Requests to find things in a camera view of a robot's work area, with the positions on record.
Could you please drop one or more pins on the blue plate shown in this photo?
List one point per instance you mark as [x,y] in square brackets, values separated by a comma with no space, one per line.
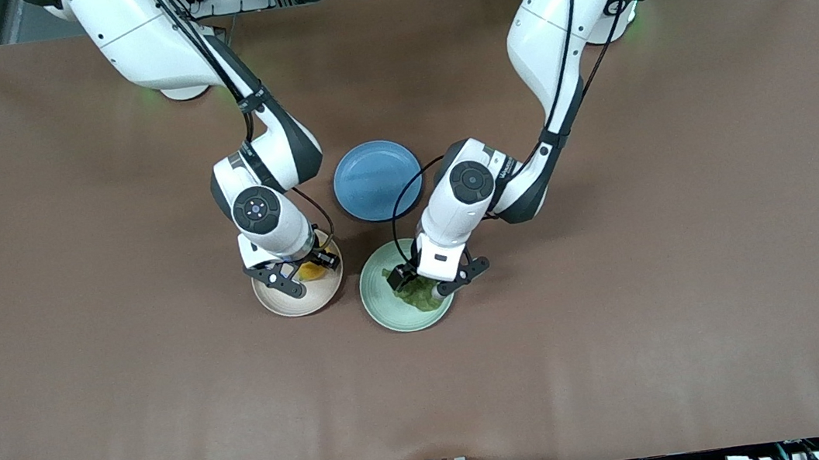
[372,180]

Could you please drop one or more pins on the beige plate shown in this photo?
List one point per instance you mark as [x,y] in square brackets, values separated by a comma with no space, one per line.
[316,296]

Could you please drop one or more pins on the brown table cover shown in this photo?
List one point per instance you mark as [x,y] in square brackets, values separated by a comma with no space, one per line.
[166,408]

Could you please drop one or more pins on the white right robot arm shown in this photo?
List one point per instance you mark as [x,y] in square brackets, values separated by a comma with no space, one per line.
[136,37]

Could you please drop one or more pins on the yellow lemon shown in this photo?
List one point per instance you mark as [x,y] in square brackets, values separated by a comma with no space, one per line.
[311,272]

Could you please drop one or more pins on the green plate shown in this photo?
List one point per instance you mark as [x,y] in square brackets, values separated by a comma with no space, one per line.
[389,314]

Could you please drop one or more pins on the green lettuce leaf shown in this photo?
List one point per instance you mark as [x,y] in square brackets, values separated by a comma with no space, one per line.
[422,299]

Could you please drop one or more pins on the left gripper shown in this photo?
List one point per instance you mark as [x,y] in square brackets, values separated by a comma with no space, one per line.
[405,273]

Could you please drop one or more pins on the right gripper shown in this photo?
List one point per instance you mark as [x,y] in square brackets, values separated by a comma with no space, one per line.
[317,256]

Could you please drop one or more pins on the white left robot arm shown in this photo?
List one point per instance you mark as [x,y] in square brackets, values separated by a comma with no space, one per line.
[548,25]

